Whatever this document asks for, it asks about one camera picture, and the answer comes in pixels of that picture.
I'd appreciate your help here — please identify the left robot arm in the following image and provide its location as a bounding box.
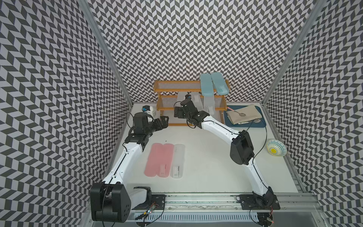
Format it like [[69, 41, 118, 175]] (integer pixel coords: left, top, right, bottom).
[[90, 112, 169, 223]]

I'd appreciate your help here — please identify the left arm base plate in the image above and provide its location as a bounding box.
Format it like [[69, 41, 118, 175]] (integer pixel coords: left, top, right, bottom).
[[133, 194, 166, 211]]

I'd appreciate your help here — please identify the beige folded cloth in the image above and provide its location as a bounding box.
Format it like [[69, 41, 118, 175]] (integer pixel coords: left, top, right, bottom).
[[226, 105, 262, 125]]

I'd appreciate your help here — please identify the wooden three-tier shelf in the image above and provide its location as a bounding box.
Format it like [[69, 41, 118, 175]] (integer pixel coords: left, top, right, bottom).
[[154, 80, 227, 123]]

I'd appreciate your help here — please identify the clear pencil case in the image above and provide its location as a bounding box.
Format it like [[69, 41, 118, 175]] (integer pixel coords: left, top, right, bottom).
[[175, 92, 188, 107], [170, 144, 185, 179], [190, 92, 204, 111], [203, 96, 215, 116]]

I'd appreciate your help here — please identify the metal spoon pink handle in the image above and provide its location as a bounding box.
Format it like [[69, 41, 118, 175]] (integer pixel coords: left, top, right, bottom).
[[228, 107, 246, 117]]

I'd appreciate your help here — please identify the pink pencil case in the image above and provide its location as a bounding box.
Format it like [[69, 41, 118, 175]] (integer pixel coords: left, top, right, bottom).
[[158, 143, 175, 178], [144, 143, 164, 177]]

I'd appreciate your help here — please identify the yellow patterned bowl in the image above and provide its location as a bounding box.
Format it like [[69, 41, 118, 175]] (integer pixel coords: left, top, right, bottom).
[[266, 139, 287, 157]]

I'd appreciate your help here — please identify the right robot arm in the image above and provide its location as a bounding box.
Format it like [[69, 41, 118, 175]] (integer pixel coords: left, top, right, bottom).
[[174, 98, 276, 209]]

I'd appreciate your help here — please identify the metal spoon on tray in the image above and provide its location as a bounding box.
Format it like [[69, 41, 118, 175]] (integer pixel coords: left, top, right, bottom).
[[238, 118, 261, 125]]

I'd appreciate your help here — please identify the dark teal tray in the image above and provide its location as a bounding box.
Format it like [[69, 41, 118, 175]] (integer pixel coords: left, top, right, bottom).
[[224, 105, 266, 128]]

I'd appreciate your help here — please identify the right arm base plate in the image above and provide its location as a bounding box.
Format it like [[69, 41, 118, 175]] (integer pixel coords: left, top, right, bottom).
[[237, 194, 281, 211]]

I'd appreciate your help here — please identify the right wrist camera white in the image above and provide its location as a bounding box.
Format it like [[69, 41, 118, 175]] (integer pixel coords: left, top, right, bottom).
[[185, 94, 192, 100]]

